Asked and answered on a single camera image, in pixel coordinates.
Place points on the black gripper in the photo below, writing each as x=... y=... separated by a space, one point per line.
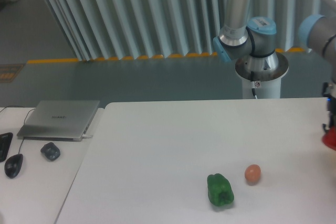
x=328 y=91

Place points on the red bell pepper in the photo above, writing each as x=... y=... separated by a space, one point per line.
x=329 y=138

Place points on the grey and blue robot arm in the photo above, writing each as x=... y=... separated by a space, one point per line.
x=239 y=36

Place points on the green bell pepper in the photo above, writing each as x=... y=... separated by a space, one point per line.
x=219 y=190

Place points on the brown egg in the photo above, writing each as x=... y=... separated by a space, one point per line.
x=253 y=173

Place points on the white folding screen partition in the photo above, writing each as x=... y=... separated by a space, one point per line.
x=122 y=28

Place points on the silver closed laptop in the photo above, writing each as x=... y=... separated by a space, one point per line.
x=62 y=120

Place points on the dark earbuds case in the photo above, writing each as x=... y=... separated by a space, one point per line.
x=50 y=151

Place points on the black computer mouse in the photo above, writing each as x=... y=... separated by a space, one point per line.
x=13 y=165

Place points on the black keyboard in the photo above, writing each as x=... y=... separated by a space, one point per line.
x=5 y=142

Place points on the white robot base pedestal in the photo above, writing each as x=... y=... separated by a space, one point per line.
x=261 y=77

